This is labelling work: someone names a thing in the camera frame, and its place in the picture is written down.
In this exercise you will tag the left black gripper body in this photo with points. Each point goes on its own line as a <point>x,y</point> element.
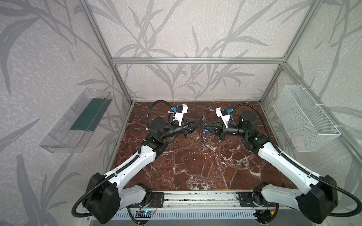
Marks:
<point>185,130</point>

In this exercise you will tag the white wire mesh basket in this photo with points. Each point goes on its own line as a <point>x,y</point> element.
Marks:
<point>307,125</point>

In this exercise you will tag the aluminium frame crossbar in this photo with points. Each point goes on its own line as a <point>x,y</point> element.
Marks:
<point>195,60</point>

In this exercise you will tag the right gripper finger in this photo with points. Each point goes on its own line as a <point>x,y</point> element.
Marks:
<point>216,130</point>
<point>214,124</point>

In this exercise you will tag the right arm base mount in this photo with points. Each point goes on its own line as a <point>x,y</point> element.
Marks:
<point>248,199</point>

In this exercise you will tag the aluminium front rail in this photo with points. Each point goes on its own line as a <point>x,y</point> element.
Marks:
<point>183,199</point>

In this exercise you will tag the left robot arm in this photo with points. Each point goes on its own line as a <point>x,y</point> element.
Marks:
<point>150,149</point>

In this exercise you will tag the clear plastic wall shelf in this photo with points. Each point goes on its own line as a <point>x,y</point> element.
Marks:
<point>75,128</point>

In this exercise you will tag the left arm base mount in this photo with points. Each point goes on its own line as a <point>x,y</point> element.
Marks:
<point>153,199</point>

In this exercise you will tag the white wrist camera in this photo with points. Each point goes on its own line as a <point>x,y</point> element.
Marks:
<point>225,114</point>
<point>178,112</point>

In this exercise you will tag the metal key holder plate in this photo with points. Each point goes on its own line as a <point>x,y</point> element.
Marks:
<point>204,120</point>

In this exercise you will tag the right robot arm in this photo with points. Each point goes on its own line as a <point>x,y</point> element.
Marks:
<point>315,200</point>

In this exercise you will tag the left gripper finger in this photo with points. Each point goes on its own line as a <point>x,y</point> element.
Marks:
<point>189,129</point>
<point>191,120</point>

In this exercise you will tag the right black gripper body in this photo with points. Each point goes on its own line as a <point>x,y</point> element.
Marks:
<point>223,131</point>

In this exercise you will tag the green circuit board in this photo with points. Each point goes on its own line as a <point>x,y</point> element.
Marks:
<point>145,213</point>

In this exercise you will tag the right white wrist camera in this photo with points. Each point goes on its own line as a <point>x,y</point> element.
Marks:
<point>225,114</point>

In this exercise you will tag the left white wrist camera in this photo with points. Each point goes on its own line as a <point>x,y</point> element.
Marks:
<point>178,112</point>

